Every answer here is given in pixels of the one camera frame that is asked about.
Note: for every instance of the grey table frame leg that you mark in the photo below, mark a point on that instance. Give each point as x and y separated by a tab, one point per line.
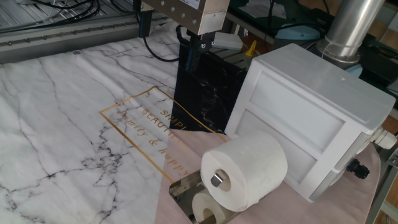
381	193

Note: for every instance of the white plastic junction box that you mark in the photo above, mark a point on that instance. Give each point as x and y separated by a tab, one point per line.
311	102

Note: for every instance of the polished steel paper holder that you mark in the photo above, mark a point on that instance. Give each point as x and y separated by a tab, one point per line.
183	189

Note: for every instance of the white toilet paper roll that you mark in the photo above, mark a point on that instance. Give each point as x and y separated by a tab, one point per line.
248	168

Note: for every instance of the silver grey UR5 robot arm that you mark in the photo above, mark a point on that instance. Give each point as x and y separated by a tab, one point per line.
351	25

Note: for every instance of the small yellow plastic piece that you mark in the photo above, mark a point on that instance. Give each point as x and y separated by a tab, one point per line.
251	49

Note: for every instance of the grey aluminium rail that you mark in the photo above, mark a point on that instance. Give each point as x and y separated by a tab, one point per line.
62	40

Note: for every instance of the white paper sheet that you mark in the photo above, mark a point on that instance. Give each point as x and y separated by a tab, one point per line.
264	7

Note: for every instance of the silver Schunk gripper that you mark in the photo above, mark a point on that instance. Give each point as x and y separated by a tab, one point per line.
186	12

